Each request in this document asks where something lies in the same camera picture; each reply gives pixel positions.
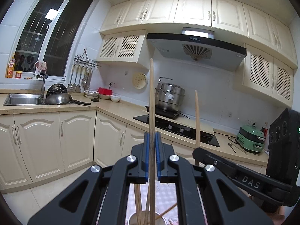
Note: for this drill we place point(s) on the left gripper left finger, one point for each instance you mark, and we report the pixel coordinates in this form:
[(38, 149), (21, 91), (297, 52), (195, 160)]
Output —
[(99, 195)]

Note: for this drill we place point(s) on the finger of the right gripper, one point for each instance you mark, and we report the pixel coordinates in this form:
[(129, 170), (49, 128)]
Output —
[(207, 158)]

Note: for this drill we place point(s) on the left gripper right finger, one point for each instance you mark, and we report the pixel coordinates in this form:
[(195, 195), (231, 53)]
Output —
[(204, 195)]

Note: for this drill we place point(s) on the kitchen window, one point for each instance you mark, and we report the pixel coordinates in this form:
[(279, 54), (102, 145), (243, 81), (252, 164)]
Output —
[(49, 34)]

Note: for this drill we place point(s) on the pink checkered tablecloth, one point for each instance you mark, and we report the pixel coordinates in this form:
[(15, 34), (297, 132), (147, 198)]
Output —
[(165, 198)]

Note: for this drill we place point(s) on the wooden chopstick in cup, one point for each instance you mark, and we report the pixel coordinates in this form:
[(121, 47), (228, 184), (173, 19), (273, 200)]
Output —
[(138, 206)]

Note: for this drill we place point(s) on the leaning chopstick in cup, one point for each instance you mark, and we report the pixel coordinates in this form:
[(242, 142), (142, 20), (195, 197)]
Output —
[(166, 211)]

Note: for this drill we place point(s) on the black gas stove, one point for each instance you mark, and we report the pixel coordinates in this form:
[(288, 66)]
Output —
[(207, 134)]

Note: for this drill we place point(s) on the green electric cooker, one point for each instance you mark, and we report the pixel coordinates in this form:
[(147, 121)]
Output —
[(250, 138)]

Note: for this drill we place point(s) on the stainless steel stock pot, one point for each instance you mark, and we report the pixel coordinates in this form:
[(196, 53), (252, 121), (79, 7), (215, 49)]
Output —
[(169, 97)]

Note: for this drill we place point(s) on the white bowl on counter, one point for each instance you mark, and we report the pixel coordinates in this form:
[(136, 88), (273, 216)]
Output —
[(115, 98)]

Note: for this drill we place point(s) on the red box on counter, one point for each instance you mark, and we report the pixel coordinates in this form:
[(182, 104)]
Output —
[(104, 91)]

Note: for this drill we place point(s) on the cream lower cabinets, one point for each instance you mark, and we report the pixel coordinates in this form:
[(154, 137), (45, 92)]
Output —
[(38, 148)]

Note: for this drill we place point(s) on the cream cabinets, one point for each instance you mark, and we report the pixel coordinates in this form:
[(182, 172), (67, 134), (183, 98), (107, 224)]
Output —
[(38, 148), (265, 72)]

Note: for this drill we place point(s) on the steel wok pan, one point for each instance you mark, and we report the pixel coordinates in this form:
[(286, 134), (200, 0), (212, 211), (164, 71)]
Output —
[(58, 94)]

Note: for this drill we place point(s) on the cream upper cabinets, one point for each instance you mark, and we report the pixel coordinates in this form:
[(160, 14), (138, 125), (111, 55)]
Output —
[(265, 72)]

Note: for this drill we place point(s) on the range hood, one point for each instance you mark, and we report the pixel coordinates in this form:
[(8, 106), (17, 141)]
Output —
[(198, 50)]

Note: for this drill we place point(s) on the stainless steel sink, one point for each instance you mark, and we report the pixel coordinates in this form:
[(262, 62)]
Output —
[(23, 99)]

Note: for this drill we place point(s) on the hanging utensil rack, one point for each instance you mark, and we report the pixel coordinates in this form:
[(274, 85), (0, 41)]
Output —
[(82, 72)]

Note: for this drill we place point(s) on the faucet with cloth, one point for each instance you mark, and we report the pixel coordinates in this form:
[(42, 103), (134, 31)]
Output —
[(41, 67)]

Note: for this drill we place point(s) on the yellow bottle on sill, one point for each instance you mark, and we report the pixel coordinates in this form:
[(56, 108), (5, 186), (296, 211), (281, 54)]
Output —
[(10, 68)]

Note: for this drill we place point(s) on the round cream wall trivet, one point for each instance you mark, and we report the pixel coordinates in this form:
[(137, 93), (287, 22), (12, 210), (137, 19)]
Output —
[(139, 80)]

